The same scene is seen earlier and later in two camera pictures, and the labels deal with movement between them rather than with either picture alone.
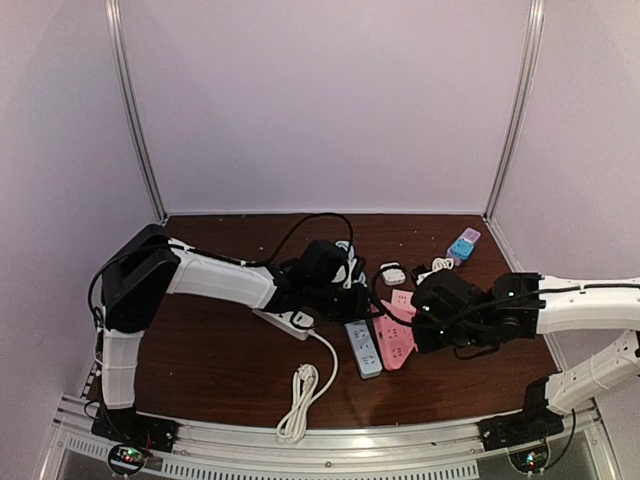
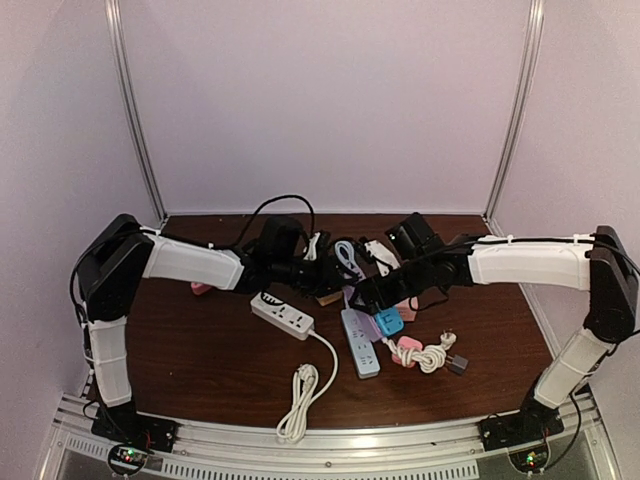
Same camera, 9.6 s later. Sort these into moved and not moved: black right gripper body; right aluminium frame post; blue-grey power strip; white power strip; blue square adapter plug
Moved: black right gripper body; blue square adapter plug
Not moved: white power strip; right aluminium frame post; blue-grey power strip
